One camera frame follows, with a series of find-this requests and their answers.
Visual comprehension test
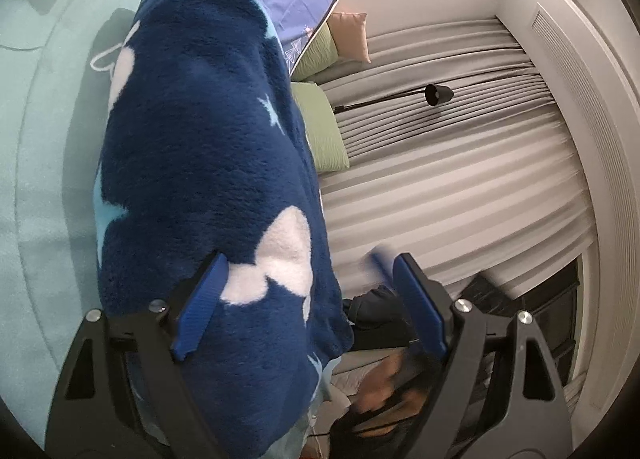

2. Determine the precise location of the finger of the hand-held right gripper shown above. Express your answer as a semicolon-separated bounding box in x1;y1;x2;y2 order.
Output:
344;246;408;341

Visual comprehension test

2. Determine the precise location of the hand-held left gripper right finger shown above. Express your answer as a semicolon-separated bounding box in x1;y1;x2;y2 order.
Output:
392;253;573;459

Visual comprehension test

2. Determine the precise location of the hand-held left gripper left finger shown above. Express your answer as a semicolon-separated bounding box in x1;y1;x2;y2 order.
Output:
45;251;231;459

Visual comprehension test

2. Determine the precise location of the navy fleece star print garment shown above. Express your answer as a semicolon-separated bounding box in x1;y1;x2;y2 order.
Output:
92;0;357;459

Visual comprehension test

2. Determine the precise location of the person's right hand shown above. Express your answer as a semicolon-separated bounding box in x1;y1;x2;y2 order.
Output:
359;353;408;421

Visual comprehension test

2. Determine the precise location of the grey curtain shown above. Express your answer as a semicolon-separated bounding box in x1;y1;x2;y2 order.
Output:
319;16;599;301

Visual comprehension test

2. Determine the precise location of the green pillow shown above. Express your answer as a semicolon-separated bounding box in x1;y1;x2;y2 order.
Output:
290;82;350;173
291;23;339;83

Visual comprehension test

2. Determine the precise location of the teal bed sheet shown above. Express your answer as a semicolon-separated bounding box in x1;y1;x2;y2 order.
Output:
0;0;168;445

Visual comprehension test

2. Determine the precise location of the peach pillow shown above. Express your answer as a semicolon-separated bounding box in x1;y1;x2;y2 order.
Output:
330;11;372;64

